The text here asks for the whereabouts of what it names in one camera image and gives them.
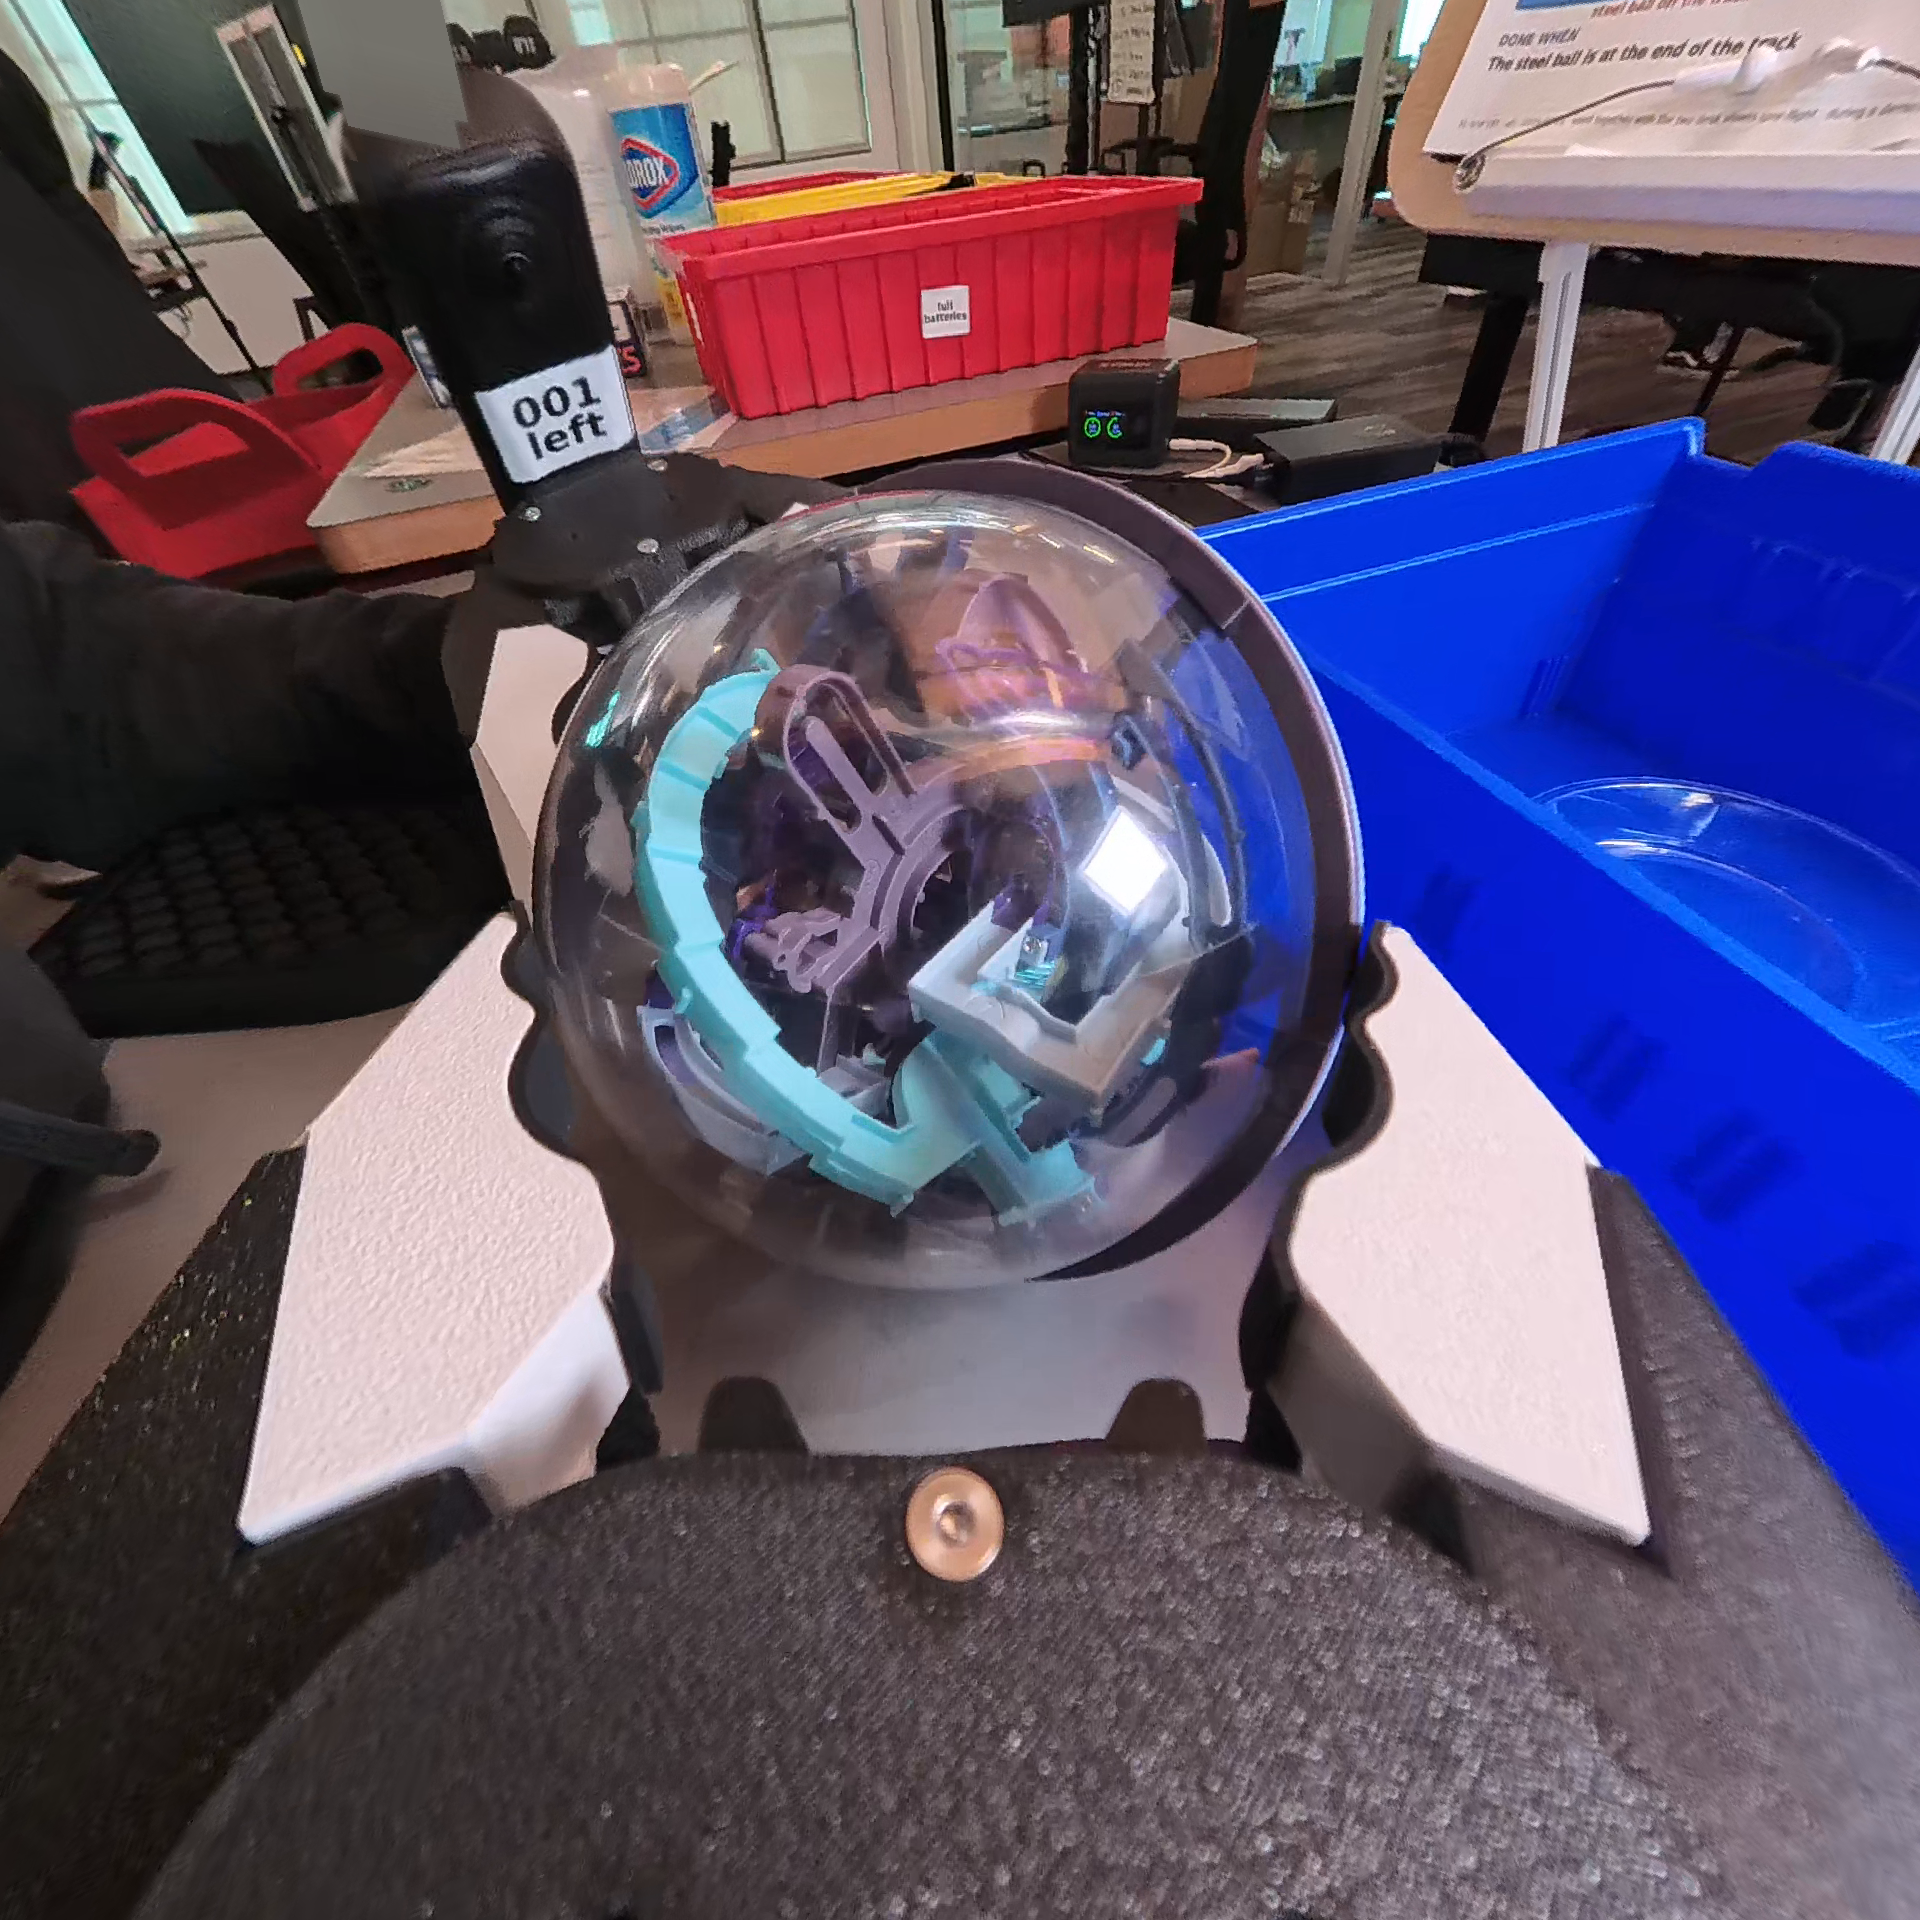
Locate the blue plastic bin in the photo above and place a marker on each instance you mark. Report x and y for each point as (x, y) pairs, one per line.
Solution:
(1622, 870)

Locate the person's left forearm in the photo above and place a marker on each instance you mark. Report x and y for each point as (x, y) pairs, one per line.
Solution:
(212, 691)

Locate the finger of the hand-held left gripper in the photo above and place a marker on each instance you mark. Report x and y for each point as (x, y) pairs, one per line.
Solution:
(526, 720)

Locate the clear plastic ball stand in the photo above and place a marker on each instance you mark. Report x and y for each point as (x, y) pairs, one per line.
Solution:
(1757, 870)

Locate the red plastic bin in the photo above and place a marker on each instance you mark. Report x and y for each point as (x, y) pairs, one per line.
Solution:
(930, 285)

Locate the black backpack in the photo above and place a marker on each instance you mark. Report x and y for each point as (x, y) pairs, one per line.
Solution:
(61, 1112)

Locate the wooden instruction board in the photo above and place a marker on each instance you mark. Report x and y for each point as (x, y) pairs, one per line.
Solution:
(1680, 105)

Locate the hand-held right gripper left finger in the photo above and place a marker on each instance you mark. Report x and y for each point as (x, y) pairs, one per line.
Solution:
(434, 1291)

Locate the black digital timer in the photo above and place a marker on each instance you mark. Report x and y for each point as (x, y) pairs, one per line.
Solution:
(1125, 411)

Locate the yellow plastic bin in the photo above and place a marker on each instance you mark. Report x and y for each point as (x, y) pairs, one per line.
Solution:
(855, 187)

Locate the white wipes canister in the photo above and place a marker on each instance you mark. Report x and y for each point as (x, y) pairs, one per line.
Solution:
(661, 152)

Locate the clear plastic maze ball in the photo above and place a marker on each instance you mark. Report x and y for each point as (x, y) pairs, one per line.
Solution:
(948, 870)

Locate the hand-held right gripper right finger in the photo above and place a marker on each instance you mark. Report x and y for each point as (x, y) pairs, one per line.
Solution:
(1486, 1291)

